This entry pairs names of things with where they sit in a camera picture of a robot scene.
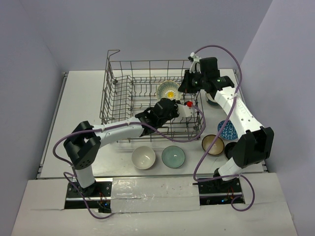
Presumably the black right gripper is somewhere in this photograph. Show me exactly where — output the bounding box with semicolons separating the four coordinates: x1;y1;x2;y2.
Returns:
178;70;207;94

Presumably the yellow dotted bowl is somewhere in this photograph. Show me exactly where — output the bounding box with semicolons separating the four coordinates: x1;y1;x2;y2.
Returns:
156;81;182;101

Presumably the dark teal white bowl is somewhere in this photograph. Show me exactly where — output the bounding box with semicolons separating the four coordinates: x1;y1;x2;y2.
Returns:
205;93;219;106

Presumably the blue inside red patterned bowl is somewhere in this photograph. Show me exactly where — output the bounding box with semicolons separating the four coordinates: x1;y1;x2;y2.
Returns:
220;120;238;141

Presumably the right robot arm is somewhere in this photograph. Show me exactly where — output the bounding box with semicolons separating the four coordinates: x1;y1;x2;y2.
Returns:
179;69;274;192

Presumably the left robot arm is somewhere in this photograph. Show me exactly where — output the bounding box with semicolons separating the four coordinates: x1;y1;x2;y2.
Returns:
63;98;180;196

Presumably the light green ceramic bowl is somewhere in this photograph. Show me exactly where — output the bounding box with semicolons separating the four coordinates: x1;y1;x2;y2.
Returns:
161;146;186;169

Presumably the white ceramic bowl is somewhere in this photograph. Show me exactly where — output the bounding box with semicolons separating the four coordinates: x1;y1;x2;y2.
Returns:
131;146;156;170

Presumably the brown rimmed cream bowl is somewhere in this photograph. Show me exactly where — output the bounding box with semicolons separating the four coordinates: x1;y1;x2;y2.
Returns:
202;134;225;156

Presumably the black ceramic bowl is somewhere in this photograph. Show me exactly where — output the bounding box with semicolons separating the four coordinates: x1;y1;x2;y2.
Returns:
224;142;237;160

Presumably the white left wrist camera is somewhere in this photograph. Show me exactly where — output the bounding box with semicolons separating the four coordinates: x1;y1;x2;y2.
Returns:
178;101;197;118

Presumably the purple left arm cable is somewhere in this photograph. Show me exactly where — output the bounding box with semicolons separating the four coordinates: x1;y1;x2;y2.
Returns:
54;104;207;219

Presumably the grey wire dish rack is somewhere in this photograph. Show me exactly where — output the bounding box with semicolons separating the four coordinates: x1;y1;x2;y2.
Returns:
99;50;207;145

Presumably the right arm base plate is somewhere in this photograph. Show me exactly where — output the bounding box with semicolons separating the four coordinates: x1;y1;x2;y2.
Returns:
193;178;244;206

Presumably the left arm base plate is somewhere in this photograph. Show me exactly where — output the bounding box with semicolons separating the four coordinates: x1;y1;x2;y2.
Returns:
64;181;112;213

